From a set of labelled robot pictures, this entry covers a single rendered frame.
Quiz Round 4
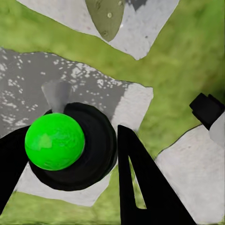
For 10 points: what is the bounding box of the insectifuge atomizer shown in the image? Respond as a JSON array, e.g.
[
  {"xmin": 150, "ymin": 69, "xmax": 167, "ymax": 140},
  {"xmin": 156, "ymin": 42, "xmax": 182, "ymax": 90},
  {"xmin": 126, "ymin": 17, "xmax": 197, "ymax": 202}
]
[{"xmin": 25, "ymin": 81, "xmax": 118, "ymax": 192}]

